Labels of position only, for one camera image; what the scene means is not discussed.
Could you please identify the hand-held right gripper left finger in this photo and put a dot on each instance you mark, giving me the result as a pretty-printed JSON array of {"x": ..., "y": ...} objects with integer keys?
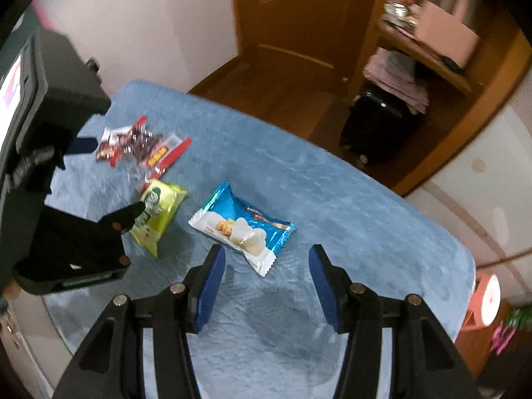
[{"x": 208, "y": 295}]

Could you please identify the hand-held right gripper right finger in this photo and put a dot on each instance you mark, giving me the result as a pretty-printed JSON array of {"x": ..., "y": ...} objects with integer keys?
[{"x": 326, "y": 295}]

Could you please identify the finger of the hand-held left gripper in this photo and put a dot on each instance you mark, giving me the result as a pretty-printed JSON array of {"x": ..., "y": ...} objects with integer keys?
[
  {"x": 120, "y": 218},
  {"x": 83, "y": 145}
]

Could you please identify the green snack packet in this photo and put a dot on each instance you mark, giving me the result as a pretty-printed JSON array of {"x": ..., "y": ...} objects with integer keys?
[{"x": 160, "y": 208}]

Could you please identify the blue white snack packet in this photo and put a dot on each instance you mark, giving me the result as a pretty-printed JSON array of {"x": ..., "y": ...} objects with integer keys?
[{"x": 241, "y": 220}]

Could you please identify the dark red snack packet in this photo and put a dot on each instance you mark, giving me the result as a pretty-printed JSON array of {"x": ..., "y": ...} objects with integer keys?
[{"x": 133, "y": 141}]

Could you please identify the small red candy packet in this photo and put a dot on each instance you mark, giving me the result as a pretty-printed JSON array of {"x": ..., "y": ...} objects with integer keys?
[{"x": 166, "y": 153}]

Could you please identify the blue plush tablecloth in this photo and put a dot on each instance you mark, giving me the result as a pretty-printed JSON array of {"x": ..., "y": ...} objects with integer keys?
[{"x": 332, "y": 199}]

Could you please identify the pink plastic stool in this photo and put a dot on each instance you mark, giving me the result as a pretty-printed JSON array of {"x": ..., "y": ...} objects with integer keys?
[{"x": 486, "y": 295}]

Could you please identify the black suitcase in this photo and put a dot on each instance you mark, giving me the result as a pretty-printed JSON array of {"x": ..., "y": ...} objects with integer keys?
[{"x": 374, "y": 129}]

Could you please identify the green pink plastic item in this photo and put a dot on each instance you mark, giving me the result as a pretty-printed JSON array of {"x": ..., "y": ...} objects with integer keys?
[{"x": 513, "y": 324}]

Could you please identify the folded pink clothes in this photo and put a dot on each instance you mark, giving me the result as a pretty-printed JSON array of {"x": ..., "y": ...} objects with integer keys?
[{"x": 395, "y": 75}]

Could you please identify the wooden door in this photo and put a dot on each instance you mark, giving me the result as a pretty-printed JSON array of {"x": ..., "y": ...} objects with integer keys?
[{"x": 299, "y": 20}]

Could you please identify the wooden shelf unit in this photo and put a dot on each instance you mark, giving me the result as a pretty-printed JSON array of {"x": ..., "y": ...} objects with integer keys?
[{"x": 490, "y": 104}]

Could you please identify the pink box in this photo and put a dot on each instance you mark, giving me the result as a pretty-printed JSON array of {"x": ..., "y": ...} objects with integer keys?
[{"x": 444, "y": 29}]

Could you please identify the pile of shiny wrappers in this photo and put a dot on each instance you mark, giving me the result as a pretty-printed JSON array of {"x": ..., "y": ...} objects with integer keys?
[{"x": 401, "y": 10}]

